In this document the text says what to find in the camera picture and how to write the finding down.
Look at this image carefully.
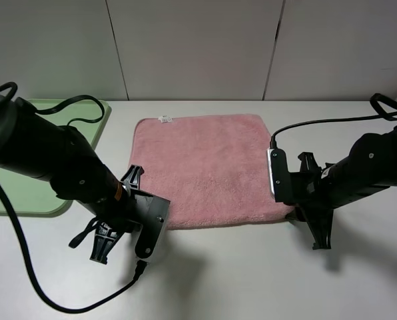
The green plastic tray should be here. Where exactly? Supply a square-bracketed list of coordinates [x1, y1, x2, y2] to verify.
[0, 101, 111, 218]

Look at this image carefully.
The pink fluffy towel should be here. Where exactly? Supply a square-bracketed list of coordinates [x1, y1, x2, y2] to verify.
[130, 114, 292, 230]

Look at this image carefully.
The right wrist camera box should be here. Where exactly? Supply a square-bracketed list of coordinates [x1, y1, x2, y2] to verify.
[266, 148, 293, 205]

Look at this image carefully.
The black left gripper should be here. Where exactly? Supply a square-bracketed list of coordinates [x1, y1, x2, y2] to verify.
[85, 165, 144, 265]

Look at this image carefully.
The black right camera cable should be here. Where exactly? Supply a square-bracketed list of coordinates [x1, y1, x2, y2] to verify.
[269, 93, 397, 149]

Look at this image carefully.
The black camera cable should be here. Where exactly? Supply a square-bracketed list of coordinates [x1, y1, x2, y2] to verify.
[269, 93, 397, 149]
[0, 82, 149, 313]

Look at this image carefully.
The white towel label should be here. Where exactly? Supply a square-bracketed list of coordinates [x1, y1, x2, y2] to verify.
[158, 115, 173, 123]

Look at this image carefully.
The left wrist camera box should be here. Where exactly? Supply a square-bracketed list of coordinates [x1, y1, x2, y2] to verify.
[135, 190, 171, 263]

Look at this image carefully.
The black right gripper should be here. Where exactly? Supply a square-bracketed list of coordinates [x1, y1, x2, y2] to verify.
[286, 152, 338, 250]

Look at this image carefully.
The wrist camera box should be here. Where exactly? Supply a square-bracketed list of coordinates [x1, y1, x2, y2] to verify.
[135, 190, 171, 263]
[266, 148, 293, 205]

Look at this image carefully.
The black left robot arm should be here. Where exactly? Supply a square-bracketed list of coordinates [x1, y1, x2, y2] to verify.
[0, 95, 140, 263]

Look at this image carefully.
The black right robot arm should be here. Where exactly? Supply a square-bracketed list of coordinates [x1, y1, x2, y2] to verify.
[292, 127, 397, 249]

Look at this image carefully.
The black left camera cable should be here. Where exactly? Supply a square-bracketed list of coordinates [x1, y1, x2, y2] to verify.
[0, 82, 149, 313]

